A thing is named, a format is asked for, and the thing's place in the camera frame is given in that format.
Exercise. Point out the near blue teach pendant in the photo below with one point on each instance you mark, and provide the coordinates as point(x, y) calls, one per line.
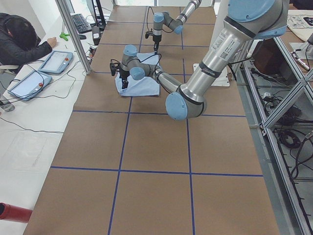
point(30, 86)

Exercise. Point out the black computer mouse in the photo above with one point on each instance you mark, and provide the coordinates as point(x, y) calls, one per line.
point(82, 37)

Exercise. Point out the blue teach pendant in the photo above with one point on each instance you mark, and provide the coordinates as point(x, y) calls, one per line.
point(30, 86)
point(56, 62)

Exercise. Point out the person in black jacket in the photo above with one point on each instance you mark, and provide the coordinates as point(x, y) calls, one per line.
point(19, 42)

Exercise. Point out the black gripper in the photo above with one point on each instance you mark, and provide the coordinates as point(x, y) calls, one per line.
point(124, 74)
point(155, 39)

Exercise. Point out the green plastic object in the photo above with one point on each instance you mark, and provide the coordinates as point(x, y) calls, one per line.
point(64, 36)

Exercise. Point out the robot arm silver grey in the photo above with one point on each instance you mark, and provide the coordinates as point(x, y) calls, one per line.
point(175, 25)
point(245, 20)

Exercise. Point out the far blue teach pendant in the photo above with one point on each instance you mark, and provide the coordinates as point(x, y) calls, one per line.
point(56, 62)

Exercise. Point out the red cylinder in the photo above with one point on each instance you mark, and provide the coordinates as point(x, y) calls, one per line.
point(13, 213)

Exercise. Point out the light blue t-shirt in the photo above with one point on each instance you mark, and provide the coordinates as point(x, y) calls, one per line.
point(144, 87)

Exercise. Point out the aluminium frame post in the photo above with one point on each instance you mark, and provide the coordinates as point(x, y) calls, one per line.
point(65, 14)

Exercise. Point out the aluminium frame rack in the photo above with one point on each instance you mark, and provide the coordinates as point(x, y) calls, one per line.
point(278, 92)

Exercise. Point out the black keyboard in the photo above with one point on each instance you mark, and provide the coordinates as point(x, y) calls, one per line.
point(81, 25)

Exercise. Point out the black power adapter labelled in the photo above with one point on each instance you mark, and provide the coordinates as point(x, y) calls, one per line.
point(96, 35)

